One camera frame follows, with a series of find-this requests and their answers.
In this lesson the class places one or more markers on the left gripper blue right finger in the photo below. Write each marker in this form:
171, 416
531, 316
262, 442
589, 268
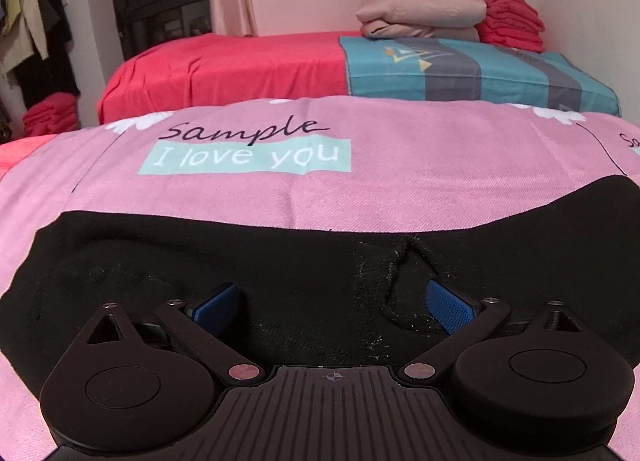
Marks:
467, 322

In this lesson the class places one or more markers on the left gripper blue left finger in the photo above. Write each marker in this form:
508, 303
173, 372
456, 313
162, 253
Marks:
214, 329

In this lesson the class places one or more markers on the black knit pants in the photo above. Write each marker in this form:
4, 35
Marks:
339, 299

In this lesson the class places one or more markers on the pink printed bed cover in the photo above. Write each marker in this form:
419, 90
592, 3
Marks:
327, 212

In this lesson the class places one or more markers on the teal grey striped pillow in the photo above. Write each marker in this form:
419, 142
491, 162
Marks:
444, 70

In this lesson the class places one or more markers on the red bed sheet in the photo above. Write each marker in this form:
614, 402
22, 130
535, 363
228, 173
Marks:
225, 71

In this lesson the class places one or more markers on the red folded cloth pile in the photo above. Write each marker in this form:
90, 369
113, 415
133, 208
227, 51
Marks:
55, 115

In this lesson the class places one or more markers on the folded red blanket on bed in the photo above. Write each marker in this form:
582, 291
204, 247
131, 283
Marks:
512, 23

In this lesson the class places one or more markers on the folded beige blanket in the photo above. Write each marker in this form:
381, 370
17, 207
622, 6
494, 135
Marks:
427, 19

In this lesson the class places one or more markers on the hanging clothes on rack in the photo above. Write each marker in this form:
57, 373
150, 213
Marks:
35, 49

